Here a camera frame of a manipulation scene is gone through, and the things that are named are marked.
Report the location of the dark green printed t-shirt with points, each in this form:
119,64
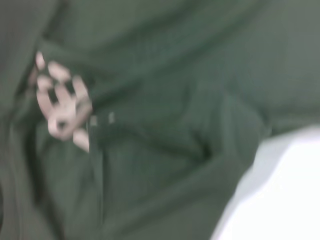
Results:
150,100

